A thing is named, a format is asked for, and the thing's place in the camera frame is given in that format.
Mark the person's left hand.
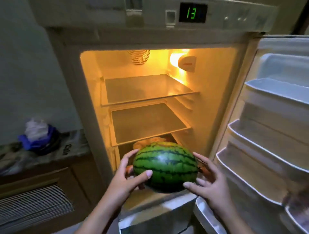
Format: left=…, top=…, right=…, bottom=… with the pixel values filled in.
left=107, top=149, right=153, bottom=203

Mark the wooden radiator cabinet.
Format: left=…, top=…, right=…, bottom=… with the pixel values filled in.
left=0, top=154, right=104, bottom=234

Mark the pink tissue pack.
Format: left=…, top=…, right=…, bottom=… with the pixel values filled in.
left=24, top=118, right=49, bottom=143

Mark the person's right hand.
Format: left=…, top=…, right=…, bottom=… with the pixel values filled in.
left=183, top=152, right=230, bottom=212

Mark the blue cloth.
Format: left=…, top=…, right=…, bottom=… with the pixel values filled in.
left=18, top=124, right=60, bottom=151

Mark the small watermelon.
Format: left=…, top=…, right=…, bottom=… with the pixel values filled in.
left=133, top=141, right=199, bottom=194

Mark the silver refrigerator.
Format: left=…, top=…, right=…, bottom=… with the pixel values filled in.
left=29, top=0, right=309, bottom=234

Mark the dark basket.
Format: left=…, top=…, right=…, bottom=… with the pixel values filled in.
left=31, top=130, right=61, bottom=156

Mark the printed paper cover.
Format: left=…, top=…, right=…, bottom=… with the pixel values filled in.
left=0, top=129, right=91, bottom=176

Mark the wooden door frame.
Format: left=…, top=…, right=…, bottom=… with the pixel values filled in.
left=292, top=0, right=309, bottom=35

